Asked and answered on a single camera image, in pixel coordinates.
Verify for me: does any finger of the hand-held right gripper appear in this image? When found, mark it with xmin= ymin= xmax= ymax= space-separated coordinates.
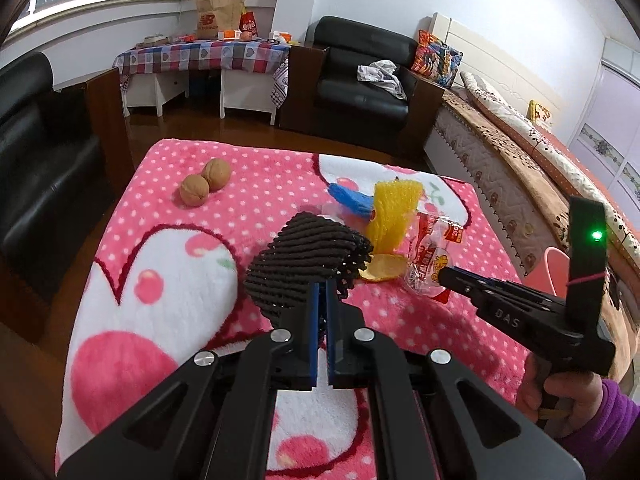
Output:
xmin=437 ymin=266 xmax=538 ymax=333
xmin=462 ymin=277 xmax=568 ymax=313

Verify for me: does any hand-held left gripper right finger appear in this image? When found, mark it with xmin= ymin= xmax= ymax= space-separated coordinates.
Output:
xmin=326 ymin=280 xmax=586 ymax=480

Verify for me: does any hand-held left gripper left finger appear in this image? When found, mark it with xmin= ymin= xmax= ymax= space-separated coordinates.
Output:
xmin=56 ymin=280 xmax=326 ymax=480

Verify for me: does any pink plastic bucket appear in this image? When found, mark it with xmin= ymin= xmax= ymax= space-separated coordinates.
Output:
xmin=525 ymin=247 xmax=571 ymax=301

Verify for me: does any clear red label snack wrapper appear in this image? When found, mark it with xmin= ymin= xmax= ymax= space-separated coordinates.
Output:
xmin=402 ymin=211 xmax=466 ymax=306

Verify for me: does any black foam fruit net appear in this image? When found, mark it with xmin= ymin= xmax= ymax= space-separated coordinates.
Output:
xmin=245 ymin=212 xmax=373 ymax=333

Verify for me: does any person's right hand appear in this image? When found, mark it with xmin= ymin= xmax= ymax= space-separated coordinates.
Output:
xmin=517 ymin=355 xmax=606 ymax=430

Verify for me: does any orange yellow wrapper piece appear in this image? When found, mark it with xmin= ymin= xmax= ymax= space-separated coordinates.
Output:
xmin=359 ymin=252 xmax=407 ymax=282

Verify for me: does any bed with patterned bedding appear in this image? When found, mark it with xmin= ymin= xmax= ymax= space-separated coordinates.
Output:
xmin=442 ymin=87 xmax=640 ymax=376

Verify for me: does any yellow foam fruit net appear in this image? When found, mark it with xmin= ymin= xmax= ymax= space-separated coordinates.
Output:
xmin=364 ymin=179 xmax=425 ymax=256

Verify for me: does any white quilted mattress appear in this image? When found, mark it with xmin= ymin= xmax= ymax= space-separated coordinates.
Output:
xmin=424 ymin=110 xmax=541 ymax=276

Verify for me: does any blue foam fruit net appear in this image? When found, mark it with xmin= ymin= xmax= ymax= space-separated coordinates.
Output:
xmin=327 ymin=183 xmax=375 ymax=220

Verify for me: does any floral white quilt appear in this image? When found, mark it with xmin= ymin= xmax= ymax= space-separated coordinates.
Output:
xmin=460 ymin=71 xmax=640 ymax=241

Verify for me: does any pink polka dot blanket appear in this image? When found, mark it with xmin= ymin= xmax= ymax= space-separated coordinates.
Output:
xmin=55 ymin=137 xmax=546 ymax=480

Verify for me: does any walnut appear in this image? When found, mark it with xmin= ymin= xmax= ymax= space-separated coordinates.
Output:
xmin=179 ymin=175 xmax=210 ymax=207
xmin=201 ymin=158 xmax=232 ymax=192

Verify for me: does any lilac wardrobe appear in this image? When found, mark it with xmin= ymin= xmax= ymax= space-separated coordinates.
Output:
xmin=570 ymin=37 xmax=640 ymax=226

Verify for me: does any black leather armchair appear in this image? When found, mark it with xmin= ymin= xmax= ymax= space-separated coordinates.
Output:
xmin=280 ymin=16 xmax=446 ymax=153

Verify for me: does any colourful printed cushion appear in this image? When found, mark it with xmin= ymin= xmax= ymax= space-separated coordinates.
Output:
xmin=411 ymin=29 xmax=463 ymax=86

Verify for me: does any white desk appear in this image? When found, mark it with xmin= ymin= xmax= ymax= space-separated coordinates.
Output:
xmin=122 ymin=67 xmax=278 ymax=126

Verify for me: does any white crumpled cloth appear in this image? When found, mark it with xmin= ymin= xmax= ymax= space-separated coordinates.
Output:
xmin=357 ymin=60 xmax=408 ymax=101

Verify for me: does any cream wooden headboard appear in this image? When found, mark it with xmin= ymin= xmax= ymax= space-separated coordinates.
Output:
xmin=431 ymin=12 xmax=561 ymax=126

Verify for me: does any checkered cloth side table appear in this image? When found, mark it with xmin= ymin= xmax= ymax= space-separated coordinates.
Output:
xmin=112 ymin=40 xmax=292 ymax=111

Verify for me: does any red paper bag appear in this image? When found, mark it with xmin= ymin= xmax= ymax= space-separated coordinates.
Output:
xmin=239 ymin=10 xmax=260 ymax=41

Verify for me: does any black leather sofa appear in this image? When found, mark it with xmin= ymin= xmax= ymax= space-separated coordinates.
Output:
xmin=0 ymin=51 xmax=133 ymax=306

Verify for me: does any brown paper bag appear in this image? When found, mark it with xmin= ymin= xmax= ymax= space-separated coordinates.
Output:
xmin=195 ymin=0 xmax=247 ymax=40

